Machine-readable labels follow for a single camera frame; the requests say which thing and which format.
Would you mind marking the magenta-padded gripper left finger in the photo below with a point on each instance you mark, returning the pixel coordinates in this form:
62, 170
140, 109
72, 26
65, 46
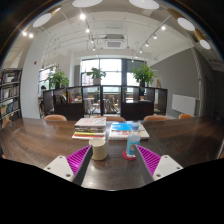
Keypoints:
61, 166

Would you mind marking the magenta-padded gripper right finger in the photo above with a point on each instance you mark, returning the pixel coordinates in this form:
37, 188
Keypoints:
165, 166

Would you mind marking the clear blue-capped water bottle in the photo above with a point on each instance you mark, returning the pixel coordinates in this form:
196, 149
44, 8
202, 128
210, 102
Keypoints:
132, 141

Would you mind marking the cream ceramic cup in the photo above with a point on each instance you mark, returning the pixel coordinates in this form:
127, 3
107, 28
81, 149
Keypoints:
99, 150

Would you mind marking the flat round red coaster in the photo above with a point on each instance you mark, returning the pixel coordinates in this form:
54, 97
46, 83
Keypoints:
125, 156

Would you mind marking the stack of books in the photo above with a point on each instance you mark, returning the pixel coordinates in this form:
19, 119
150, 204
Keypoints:
90, 126

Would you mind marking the group of orange chairs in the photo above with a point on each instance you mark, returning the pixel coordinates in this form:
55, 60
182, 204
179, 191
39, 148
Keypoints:
55, 117

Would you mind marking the dark divider shelf unit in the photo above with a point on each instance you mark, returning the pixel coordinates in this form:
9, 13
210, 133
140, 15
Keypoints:
71, 111

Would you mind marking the large blue-covered book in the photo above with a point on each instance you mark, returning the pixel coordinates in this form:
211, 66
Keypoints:
120, 128

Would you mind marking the tall bookshelf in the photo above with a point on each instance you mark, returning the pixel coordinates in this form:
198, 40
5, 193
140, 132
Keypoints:
10, 96

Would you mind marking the bushy potted plant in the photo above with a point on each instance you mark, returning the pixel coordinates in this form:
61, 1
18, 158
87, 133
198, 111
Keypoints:
59, 79

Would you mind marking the large dark-potted plant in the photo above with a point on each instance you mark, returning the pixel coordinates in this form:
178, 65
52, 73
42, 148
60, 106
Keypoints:
144, 74

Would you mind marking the small white-potted plant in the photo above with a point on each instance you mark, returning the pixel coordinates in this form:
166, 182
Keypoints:
96, 74

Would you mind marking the large window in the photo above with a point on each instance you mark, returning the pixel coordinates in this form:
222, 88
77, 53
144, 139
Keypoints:
111, 68

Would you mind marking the ceiling air conditioner unit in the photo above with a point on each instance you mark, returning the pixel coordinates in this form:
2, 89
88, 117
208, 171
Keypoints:
114, 42

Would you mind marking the ceiling track spotlights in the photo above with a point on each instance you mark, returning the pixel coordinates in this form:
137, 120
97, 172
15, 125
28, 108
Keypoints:
82, 16

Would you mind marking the round white ceiling lamps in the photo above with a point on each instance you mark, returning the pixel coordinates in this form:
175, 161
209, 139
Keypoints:
87, 2

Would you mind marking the white wall panel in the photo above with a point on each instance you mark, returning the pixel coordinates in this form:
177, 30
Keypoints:
184, 105

